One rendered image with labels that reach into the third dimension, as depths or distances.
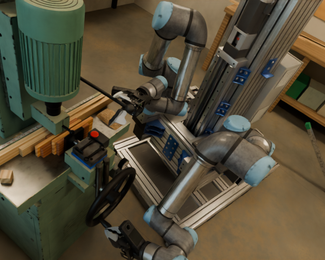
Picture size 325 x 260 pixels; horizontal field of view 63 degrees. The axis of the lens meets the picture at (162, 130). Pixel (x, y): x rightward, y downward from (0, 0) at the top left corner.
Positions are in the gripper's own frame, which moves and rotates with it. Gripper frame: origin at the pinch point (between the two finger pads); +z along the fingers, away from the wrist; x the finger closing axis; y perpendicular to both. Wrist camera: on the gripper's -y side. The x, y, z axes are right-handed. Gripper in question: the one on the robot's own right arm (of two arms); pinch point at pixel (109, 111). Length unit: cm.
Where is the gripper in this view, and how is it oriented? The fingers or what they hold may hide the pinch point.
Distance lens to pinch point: 104.2
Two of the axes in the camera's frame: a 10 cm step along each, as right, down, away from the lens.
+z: -5.3, 4.8, -7.0
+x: -2.6, 6.9, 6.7
